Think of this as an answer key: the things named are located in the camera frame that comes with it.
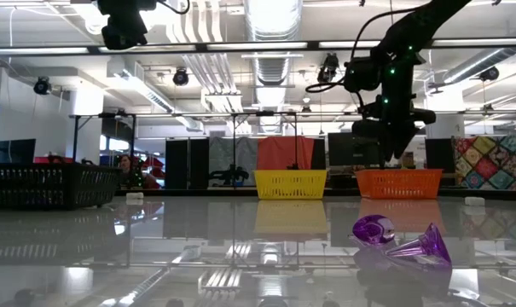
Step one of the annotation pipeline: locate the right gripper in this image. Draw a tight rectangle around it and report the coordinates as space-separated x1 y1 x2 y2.
351 40 438 163

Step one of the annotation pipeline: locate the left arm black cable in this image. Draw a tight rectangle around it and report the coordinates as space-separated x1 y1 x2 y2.
154 0 192 15

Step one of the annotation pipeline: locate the wide black monitor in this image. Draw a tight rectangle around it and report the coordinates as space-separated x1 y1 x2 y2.
325 131 386 168

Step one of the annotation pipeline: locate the black plastic basket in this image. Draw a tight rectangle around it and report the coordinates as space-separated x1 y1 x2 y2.
0 163 123 211

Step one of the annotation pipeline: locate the ceiling light strip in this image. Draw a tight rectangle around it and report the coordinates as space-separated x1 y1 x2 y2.
319 40 380 49
0 47 90 55
206 41 309 50
432 38 515 47

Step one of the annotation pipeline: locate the person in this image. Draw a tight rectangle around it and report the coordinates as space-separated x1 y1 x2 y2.
114 153 154 191

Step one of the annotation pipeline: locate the colourful patchwork quilt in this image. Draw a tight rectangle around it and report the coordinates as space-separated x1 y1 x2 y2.
452 135 516 192

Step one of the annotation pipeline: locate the white rectangular air duct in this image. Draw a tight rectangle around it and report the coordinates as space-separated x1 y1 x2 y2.
107 59 177 115

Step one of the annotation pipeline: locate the red cloth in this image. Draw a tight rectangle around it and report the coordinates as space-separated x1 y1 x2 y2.
256 136 316 171

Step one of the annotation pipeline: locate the black computer monitor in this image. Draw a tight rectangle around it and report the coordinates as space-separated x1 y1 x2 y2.
425 138 455 174
0 139 37 165

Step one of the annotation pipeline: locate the orange plastic basket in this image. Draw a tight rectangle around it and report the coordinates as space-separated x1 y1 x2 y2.
354 168 445 200

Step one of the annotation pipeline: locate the yellow plastic basket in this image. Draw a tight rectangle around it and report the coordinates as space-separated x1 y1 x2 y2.
253 169 329 201

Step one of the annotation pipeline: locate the white ceiling conduit rack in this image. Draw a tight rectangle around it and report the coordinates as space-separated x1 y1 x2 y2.
167 0 248 113

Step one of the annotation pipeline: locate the black aluminium table frame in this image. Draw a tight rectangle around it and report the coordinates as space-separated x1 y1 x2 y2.
112 187 516 202

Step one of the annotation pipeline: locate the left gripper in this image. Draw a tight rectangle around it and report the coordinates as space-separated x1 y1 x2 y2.
96 0 157 27

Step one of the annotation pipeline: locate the thin black pole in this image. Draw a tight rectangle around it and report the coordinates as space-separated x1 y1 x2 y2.
231 114 238 189
286 111 302 171

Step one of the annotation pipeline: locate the black metal workstation frame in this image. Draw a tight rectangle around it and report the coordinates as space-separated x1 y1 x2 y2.
68 111 138 165

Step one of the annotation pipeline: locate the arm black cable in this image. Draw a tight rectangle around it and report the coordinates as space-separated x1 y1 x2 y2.
154 0 192 15
304 6 420 94

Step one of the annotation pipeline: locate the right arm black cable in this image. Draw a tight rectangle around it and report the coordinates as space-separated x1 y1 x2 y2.
304 6 420 94

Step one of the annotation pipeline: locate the grey cloth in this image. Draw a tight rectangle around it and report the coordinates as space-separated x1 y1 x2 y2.
209 136 258 188

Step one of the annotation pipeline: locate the black ceiling spotlight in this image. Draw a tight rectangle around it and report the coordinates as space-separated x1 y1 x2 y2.
32 76 53 97
172 67 190 88
478 67 501 83
316 53 340 84

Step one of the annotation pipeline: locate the red storage bin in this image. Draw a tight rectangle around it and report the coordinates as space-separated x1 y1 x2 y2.
32 155 76 165

